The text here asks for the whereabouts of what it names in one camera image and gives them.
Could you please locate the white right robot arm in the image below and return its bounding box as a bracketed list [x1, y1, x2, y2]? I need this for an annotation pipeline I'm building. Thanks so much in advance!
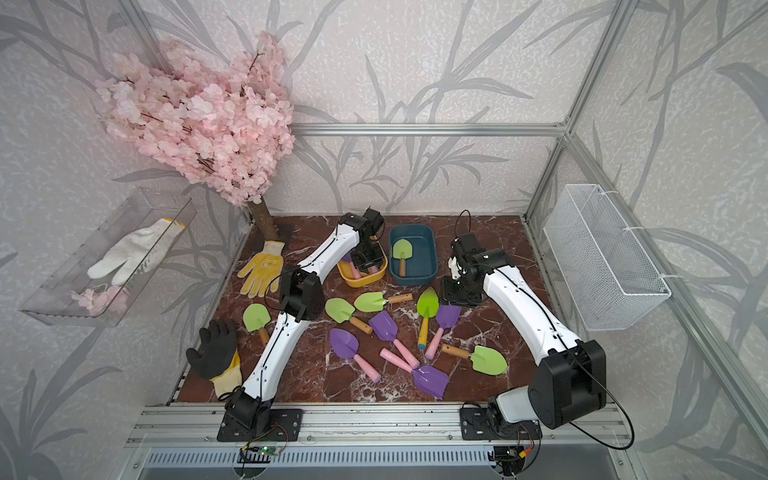
[446, 233, 608, 429]

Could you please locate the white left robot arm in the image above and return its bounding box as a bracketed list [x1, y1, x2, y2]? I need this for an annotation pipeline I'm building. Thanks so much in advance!
[225, 208, 384, 432]

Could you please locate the yellow storage box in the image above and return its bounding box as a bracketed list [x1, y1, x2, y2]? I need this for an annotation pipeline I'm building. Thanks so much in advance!
[337, 248, 388, 288]

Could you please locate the dark teal storage box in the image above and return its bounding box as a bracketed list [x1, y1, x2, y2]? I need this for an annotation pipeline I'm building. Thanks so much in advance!
[389, 224, 438, 287]

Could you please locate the yellow rubber glove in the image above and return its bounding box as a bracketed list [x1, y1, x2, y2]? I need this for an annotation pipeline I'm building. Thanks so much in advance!
[237, 241, 285, 298]

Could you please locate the green shovel far left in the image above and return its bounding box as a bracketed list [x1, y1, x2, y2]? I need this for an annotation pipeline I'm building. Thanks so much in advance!
[242, 303, 271, 346]

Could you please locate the black and yellow glove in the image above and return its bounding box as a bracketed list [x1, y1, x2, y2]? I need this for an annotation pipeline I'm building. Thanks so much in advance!
[186, 319, 243, 400]

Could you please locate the pink cherry blossom tree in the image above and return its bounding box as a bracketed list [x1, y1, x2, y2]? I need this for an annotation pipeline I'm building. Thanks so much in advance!
[96, 32, 295, 241]

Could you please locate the white cotton glove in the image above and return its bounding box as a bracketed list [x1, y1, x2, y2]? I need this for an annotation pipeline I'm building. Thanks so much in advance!
[87, 218, 186, 286]

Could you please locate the pink blossom sprig on shelf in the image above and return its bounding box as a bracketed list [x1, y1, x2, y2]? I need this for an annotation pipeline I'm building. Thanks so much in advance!
[69, 284, 130, 316]

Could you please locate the purple square shovel pink handle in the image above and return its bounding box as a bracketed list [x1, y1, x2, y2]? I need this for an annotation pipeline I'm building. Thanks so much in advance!
[425, 305, 462, 360]
[369, 311, 420, 368]
[379, 349, 449, 399]

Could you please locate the green trowel yellow handle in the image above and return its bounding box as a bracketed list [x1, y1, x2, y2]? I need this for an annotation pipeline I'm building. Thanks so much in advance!
[417, 287, 439, 350]

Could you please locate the white wire mesh basket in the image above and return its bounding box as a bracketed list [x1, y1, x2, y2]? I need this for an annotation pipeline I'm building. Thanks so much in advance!
[544, 184, 672, 332]

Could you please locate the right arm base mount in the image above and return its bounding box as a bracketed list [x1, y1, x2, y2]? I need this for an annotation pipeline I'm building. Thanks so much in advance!
[459, 397, 542, 442]

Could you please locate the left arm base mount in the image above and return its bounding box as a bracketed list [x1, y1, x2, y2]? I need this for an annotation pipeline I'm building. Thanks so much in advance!
[216, 390, 304, 443]

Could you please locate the aluminium front rail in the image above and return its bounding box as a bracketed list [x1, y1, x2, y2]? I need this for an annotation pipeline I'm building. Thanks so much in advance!
[124, 401, 631, 448]

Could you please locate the clear acrylic wall shelf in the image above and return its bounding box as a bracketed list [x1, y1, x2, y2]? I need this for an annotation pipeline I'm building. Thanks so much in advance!
[20, 188, 197, 328]

